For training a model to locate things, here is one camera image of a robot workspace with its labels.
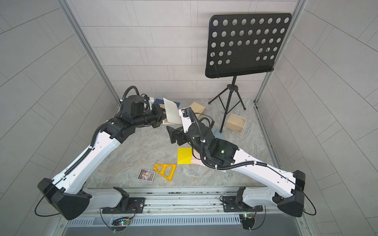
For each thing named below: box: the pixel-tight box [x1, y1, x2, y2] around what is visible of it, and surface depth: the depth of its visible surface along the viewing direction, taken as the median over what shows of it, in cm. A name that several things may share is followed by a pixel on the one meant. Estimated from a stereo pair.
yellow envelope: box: [177, 147, 194, 165], surface depth 88 cm
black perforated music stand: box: [204, 12, 292, 133], surface depth 68 cm
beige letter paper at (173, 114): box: [163, 97, 183, 125], surface depth 66 cm
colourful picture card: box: [137, 168, 157, 183], surface depth 80 cm
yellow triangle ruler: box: [153, 164, 177, 182], surface depth 84 cm
